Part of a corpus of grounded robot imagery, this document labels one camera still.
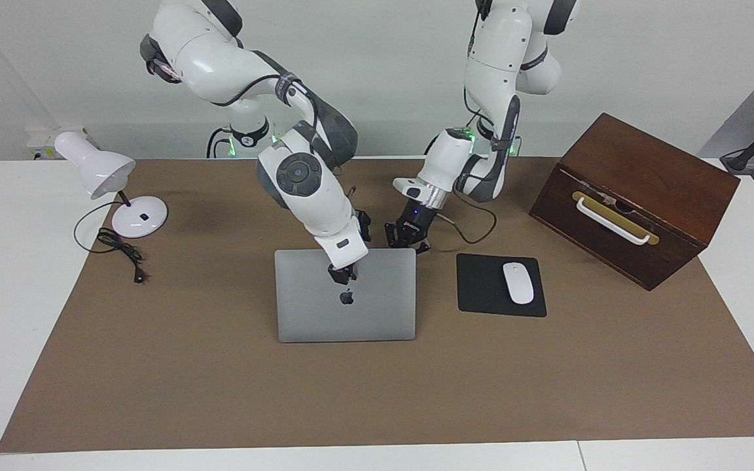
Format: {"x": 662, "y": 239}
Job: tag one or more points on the white computer mouse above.
{"x": 518, "y": 282}

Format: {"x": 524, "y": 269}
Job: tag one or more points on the black mouse pad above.
{"x": 482, "y": 288}

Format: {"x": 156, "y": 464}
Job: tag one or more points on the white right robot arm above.
{"x": 324, "y": 203}

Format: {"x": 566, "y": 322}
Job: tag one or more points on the white desk lamp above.
{"x": 95, "y": 167}

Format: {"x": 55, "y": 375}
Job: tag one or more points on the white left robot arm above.
{"x": 501, "y": 52}

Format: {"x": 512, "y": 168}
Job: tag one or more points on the brown table mat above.
{"x": 377, "y": 392}

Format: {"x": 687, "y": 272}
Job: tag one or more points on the silver grey laptop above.
{"x": 344, "y": 320}

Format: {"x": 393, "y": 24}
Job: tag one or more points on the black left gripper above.
{"x": 416, "y": 216}

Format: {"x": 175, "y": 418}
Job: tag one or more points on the dark wooden box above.
{"x": 645, "y": 170}

